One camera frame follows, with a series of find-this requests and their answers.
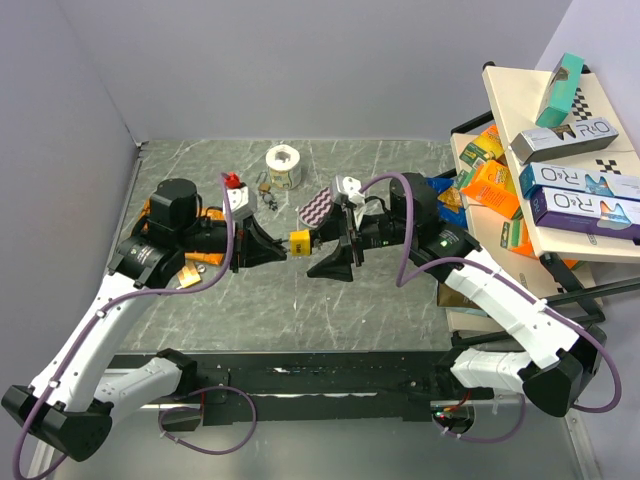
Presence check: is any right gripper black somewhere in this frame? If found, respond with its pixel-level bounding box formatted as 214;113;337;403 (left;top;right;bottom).
305;201;415;283

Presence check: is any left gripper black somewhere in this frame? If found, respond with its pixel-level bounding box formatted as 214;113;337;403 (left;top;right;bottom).
176;212;286;272

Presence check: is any yellow padlock black shackle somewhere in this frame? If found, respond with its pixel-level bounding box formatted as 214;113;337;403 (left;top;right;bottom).
282;229;313;257

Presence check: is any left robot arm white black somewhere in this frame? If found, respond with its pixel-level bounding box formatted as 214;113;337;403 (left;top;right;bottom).
1;174;286;462

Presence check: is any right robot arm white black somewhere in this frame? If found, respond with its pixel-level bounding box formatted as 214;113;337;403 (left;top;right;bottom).
293;173;606;417

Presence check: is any pink black zigzag sponge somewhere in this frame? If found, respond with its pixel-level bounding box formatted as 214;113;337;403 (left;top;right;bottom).
298;187;334;229

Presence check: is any orange potato chips bag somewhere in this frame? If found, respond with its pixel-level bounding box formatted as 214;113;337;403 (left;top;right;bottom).
131;199;224;266

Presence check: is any small brass padlock with keys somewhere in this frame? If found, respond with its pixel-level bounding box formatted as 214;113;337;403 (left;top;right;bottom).
256;171;278;211

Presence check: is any large brass padlock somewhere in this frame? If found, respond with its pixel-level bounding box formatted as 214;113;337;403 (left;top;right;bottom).
177;262;202;289

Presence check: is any white tape roll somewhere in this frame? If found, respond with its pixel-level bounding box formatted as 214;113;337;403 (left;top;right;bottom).
265;144;302;190

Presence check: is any blue chips bag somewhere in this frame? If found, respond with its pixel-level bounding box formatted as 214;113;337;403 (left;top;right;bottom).
426;177;468;229

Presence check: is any beige lower shelf board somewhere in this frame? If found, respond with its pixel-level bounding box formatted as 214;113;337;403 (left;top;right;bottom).
445;134;595;336

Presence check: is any beige shelf board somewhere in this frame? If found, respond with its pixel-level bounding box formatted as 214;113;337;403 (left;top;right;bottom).
445;134;595;336
482;66;639;263

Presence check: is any orange snack box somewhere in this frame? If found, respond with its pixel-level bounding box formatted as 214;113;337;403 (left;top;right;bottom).
461;160;520;219

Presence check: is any green orange box lower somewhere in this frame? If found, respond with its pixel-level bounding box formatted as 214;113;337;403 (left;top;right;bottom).
500;219;537;259

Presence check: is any yellow green box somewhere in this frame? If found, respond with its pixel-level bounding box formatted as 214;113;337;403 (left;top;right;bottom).
459;124;504;168

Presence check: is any blue R&O box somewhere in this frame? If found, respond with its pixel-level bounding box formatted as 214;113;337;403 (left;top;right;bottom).
519;163;639;201

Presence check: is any silver R&O box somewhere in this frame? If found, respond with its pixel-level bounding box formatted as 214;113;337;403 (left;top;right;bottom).
510;117;619;165

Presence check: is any beige upper shelf board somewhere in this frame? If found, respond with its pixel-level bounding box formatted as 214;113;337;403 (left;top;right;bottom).
482;66;639;263

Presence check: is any purple R&O box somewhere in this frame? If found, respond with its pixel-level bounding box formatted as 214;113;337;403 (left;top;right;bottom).
529;187;639;244

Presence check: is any teal box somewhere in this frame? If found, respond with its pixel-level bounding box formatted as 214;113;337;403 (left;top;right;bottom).
535;53;584;128

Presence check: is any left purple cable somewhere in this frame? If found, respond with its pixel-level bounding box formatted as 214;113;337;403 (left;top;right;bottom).
11;172;258;480

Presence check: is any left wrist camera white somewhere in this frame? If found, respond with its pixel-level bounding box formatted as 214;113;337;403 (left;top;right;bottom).
222;172;257;222

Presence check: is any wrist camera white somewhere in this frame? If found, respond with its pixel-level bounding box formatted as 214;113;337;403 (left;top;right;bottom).
330;175;365;206
222;172;257;222

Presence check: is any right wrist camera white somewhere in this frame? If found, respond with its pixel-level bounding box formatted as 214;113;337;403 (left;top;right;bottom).
330;175;365;206

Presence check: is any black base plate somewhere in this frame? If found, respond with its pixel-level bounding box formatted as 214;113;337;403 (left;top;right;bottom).
104;351;496;432

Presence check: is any black shelf frame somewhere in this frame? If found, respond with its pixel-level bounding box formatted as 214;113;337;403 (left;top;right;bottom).
450;62;639;326

